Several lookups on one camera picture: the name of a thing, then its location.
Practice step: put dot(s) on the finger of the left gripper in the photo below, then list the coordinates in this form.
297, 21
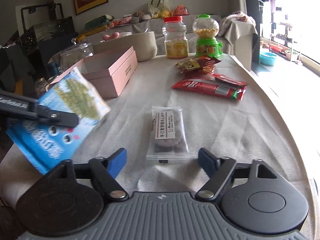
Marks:
25, 108

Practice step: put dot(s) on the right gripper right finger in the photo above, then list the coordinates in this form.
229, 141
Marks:
253, 197

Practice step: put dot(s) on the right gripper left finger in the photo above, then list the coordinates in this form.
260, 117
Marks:
71, 197

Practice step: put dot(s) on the blue snack bag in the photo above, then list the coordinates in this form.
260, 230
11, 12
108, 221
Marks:
72, 108

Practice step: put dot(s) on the clear date snack packet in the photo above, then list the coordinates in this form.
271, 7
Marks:
168, 144

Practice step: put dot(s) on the pink cardboard box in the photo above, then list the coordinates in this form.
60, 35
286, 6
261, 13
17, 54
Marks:
108, 72

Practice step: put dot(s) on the long red wafer packet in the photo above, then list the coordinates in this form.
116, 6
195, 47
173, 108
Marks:
212, 88

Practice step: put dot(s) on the small red sachet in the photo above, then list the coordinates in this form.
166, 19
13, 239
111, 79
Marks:
232, 82

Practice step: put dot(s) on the dark red snack bag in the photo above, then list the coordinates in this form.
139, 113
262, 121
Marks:
203, 64

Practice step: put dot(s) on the small glass jar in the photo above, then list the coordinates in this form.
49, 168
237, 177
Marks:
41, 87

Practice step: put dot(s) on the dark teal bottle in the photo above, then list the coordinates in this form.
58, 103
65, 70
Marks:
53, 69

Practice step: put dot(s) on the large glass jar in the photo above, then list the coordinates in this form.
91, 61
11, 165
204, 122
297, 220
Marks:
75, 53

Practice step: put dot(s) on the glass fish tank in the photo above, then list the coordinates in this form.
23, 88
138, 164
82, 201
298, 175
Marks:
57, 27

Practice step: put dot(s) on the green plush toy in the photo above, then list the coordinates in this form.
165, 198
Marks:
98, 22

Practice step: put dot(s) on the pink eggs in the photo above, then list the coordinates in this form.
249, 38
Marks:
111, 37

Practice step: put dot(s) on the blue plastic bowl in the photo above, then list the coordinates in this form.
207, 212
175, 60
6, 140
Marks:
267, 58

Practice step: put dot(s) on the grey covered sofa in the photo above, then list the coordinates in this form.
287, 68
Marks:
242, 49

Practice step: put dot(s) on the metal plant shelf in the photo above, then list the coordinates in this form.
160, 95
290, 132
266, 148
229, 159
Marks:
283, 42

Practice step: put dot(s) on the red lid plastic jar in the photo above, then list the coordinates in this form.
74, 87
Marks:
176, 43

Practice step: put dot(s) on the pink blanket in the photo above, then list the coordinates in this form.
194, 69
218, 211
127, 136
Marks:
236, 25

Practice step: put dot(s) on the green candy dispenser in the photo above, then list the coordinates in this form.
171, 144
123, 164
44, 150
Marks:
207, 36

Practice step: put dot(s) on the orange plush toy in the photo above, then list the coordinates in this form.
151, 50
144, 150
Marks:
180, 10

